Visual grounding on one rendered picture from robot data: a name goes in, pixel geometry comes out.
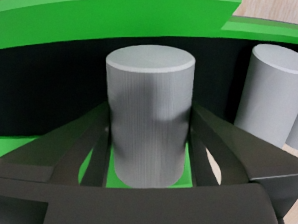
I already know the grey cylinder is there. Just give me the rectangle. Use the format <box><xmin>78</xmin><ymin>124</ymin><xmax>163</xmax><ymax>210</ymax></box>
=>
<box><xmin>234</xmin><ymin>44</ymin><xmax>298</xmax><ymax>149</ymax></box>
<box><xmin>285</xmin><ymin>114</ymin><xmax>298</xmax><ymax>150</ymax></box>
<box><xmin>106</xmin><ymin>45</ymin><xmax>195</xmax><ymax>188</ymax></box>

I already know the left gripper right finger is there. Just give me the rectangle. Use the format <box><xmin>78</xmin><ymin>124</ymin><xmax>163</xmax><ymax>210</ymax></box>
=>
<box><xmin>187</xmin><ymin>101</ymin><xmax>298</xmax><ymax>219</ymax></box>

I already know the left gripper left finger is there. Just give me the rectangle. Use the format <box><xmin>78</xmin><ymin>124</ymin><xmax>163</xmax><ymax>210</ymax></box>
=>
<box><xmin>0</xmin><ymin>100</ymin><xmax>112</xmax><ymax>187</ymax></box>

